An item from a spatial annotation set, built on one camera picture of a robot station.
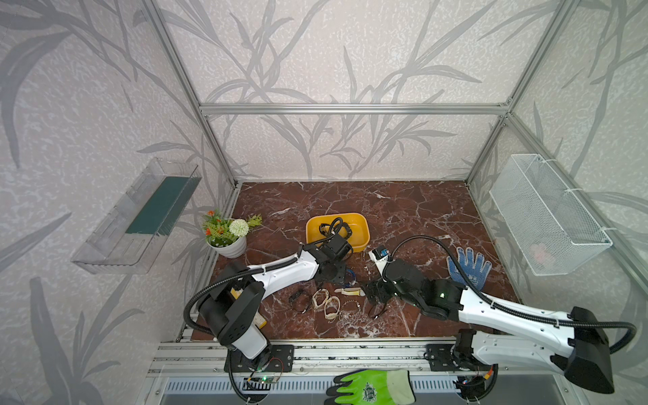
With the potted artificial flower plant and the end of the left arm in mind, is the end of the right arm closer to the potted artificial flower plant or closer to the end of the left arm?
the end of the left arm

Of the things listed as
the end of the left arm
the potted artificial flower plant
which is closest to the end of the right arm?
the end of the left arm

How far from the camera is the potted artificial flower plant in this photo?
86 cm
